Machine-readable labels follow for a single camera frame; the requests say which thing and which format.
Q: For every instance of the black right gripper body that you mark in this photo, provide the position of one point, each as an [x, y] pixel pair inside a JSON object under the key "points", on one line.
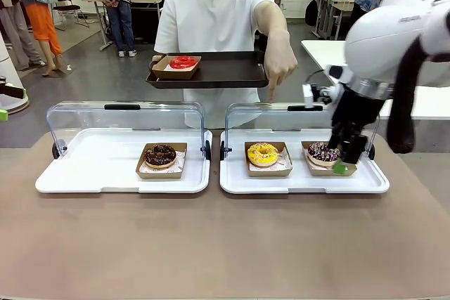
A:
{"points": [[358, 110]]}

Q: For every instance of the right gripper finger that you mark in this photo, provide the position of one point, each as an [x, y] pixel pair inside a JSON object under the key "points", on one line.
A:
{"points": [[336, 140], [354, 150]]}

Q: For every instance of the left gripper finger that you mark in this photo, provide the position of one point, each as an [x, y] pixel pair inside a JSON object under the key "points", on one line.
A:
{"points": [[3, 115], [12, 91]]}

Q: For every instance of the brown cardboard donut box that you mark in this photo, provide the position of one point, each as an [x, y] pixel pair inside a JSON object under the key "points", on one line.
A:
{"points": [[267, 172], [172, 74], [158, 174], [316, 171]]}

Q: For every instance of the dark brown serving tray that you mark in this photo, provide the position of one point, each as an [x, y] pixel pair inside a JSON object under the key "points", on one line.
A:
{"points": [[228, 68]]}

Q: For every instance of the red glazed donut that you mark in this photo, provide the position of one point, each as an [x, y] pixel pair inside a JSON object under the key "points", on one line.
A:
{"points": [[175, 64]]}

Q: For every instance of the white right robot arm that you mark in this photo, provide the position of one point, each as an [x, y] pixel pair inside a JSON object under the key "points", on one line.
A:
{"points": [[379, 40]]}

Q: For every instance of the person's left forearm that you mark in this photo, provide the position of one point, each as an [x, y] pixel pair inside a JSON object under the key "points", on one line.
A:
{"points": [[272, 19]]}

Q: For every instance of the dark purple sprinkled donut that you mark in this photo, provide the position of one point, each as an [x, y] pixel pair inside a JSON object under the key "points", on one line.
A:
{"points": [[316, 154]]}

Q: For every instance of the person in grey trousers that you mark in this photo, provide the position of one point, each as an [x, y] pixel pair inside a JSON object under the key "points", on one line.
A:
{"points": [[14, 33]]}

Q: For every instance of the yellow sprinkled donut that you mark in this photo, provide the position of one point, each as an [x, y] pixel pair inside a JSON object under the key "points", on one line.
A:
{"points": [[255, 156]]}

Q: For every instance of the chocolate glazed donut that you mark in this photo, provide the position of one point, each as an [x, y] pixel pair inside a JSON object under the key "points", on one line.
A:
{"points": [[151, 159]]}

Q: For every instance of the person in white shirt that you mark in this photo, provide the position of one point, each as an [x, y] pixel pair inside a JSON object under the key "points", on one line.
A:
{"points": [[211, 15]]}

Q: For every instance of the person's left hand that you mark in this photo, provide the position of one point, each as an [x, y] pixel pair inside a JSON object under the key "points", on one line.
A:
{"points": [[279, 57]]}

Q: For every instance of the person's right hand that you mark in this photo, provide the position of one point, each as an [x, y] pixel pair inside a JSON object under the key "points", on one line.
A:
{"points": [[156, 58]]}

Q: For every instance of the white cylindrical appliance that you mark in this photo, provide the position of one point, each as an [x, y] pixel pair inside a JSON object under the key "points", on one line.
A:
{"points": [[10, 68]]}

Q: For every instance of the white display tray base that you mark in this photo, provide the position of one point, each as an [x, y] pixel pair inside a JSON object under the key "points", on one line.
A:
{"points": [[63, 177], [302, 182]]}

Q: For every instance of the white printed paper liner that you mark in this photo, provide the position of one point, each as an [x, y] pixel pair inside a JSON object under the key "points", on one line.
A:
{"points": [[285, 161], [180, 161]]}

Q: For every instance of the white rectangular table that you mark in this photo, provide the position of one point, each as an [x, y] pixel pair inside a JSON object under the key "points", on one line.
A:
{"points": [[316, 50]]}

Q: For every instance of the clear plastic display lid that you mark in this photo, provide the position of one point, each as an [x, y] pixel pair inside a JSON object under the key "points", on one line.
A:
{"points": [[88, 117], [263, 117]]}

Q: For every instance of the black office chair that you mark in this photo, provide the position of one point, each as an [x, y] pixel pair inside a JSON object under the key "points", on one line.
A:
{"points": [[70, 7]]}

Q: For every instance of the black bag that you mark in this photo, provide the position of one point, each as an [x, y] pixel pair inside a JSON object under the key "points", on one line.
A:
{"points": [[311, 12]]}

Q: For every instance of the grey background desk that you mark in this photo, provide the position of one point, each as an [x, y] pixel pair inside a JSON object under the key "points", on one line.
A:
{"points": [[334, 1]]}

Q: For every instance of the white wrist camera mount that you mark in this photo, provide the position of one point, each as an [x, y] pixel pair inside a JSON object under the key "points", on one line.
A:
{"points": [[307, 94]]}

